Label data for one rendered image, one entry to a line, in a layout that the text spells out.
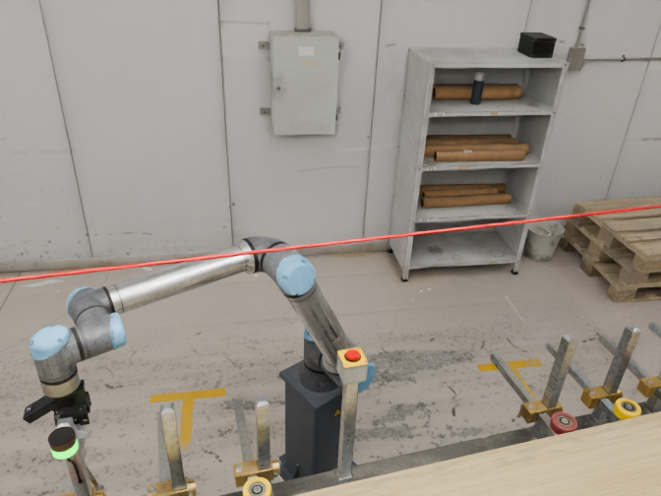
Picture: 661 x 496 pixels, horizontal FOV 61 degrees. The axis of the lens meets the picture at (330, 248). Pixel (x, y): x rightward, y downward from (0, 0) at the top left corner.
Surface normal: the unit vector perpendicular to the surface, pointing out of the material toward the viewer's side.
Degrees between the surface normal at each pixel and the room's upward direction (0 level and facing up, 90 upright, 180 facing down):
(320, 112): 90
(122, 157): 90
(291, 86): 90
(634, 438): 0
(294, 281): 83
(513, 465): 0
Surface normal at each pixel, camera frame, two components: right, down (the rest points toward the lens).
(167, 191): 0.17, 0.51
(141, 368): 0.04, -0.86
